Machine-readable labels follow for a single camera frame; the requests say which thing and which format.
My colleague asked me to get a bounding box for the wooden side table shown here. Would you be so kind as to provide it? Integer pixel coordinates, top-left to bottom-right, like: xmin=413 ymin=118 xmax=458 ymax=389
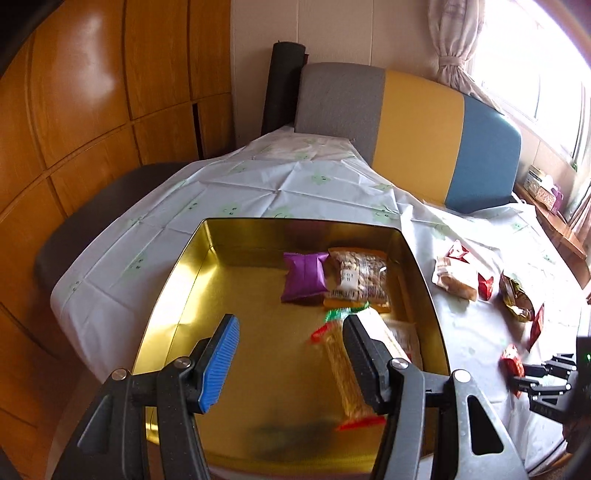
xmin=515 ymin=182 xmax=589 ymax=259

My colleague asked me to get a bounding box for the dark grey chair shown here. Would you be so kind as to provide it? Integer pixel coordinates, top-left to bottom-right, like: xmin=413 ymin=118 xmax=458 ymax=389
xmin=34 ymin=161 xmax=199 ymax=296

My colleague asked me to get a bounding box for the wooden wardrobe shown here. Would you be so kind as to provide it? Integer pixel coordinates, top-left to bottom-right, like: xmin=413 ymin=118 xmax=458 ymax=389
xmin=0 ymin=0 xmax=236 ymax=480

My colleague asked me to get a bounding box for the floral curtain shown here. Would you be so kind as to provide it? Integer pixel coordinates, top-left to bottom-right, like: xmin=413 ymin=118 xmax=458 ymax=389
xmin=566 ymin=175 xmax=591 ymax=236

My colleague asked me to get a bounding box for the clear mixed nuts packet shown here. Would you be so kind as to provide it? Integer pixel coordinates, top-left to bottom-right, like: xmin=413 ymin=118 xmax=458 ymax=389
xmin=323 ymin=247 xmax=393 ymax=315

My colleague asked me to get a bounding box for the window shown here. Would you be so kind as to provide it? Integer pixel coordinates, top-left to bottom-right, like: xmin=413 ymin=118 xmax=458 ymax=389
xmin=466 ymin=0 xmax=591 ymax=171

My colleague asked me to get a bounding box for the brown gold foil packet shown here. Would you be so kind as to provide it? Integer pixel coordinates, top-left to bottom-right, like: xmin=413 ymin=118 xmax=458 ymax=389
xmin=498 ymin=272 xmax=536 ymax=323

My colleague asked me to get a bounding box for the small dark red packet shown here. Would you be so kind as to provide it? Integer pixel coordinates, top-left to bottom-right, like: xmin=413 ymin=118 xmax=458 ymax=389
xmin=500 ymin=344 xmax=526 ymax=398

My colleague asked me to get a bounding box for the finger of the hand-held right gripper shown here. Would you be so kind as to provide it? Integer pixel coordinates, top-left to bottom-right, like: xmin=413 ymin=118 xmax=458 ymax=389
xmin=509 ymin=376 xmax=575 ymax=418
xmin=522 ymin=353 xmax=578 ymax=377

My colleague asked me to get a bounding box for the white red-label packet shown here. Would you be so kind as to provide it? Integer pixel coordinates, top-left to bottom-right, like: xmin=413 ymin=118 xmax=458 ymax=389
xmin=385 ymin=318 xmax=423 ymax=365

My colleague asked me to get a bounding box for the large red cake packet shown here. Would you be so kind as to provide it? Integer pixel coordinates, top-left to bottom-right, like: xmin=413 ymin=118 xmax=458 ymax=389
xmin=526 ymin=302 xmax=546 ymax=352

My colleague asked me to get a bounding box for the tied beige curtain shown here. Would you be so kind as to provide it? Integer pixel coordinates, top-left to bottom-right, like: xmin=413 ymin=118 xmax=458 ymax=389
xmin=427 ymin=0 xmax=506 ymax=114

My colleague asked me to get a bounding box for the grey yellow blue headboard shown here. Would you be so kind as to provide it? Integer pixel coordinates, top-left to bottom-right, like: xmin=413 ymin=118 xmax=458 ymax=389
xmin=294 ymin=62 xmax=522 ymax=215

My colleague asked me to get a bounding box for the purple packet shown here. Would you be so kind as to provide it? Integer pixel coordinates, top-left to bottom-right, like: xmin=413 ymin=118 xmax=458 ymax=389
xmin=281 ymin=251 xmax=329 ymax=305

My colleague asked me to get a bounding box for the gold-lined red tin box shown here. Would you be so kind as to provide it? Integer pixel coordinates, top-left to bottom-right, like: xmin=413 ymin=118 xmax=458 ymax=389
xmin=131 ymin=217 xmax=451 ymax=476

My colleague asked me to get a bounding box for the grain bar packet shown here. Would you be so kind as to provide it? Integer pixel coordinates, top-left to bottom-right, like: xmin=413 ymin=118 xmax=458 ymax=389
xmin=310 ymin=323 xmax=386 ymax=432

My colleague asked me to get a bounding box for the pale printed plastic tablecloth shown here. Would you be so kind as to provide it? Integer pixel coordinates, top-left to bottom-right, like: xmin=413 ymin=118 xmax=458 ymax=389
xmin=51 ymin=124 xmax=591 ymax=476

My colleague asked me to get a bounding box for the patterned tissue box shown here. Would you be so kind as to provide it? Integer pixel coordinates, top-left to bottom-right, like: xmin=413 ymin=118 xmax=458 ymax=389
xmin=531 ymin=178 xmax=557 ymax=208

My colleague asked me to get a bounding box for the clear pastry packet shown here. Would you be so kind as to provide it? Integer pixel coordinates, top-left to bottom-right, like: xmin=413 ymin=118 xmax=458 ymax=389
xmin=431 ymin=255 xmax=479 ymax=302

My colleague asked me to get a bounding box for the black rolled mat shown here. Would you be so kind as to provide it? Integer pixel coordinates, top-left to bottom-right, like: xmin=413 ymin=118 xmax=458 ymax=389
xmin=261 ymin=41 xmax=309 ymax=137

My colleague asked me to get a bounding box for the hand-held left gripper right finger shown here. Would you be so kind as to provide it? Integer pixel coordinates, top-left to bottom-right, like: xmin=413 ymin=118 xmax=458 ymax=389
xmin=342 ymin=314 xmax=529 ymax=480

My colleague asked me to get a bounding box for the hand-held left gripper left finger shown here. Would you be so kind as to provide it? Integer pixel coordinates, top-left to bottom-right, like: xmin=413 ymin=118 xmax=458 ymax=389
xmin=51 ymin=314 xmax=241 ymax=480

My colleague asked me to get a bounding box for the bright red packet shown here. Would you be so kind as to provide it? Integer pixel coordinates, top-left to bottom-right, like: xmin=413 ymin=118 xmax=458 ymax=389
xmin=444 ymin=239 xmax=496 ymax=302

